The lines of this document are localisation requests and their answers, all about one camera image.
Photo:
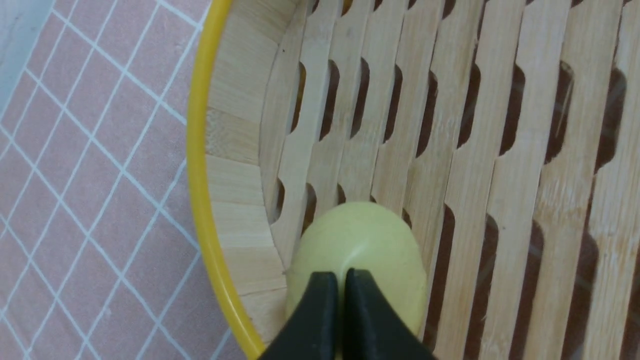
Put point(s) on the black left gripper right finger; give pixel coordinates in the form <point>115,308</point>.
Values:
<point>372,330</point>

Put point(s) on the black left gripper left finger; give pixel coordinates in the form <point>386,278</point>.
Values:
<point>310,331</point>

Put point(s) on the yellow steamed bun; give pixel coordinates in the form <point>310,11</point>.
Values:
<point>365,236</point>

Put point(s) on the pink checkered tablecloth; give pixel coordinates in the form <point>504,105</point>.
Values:
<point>98,253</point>

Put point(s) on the bamboo steamer basket yellow rim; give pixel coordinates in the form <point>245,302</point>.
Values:
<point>505,132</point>

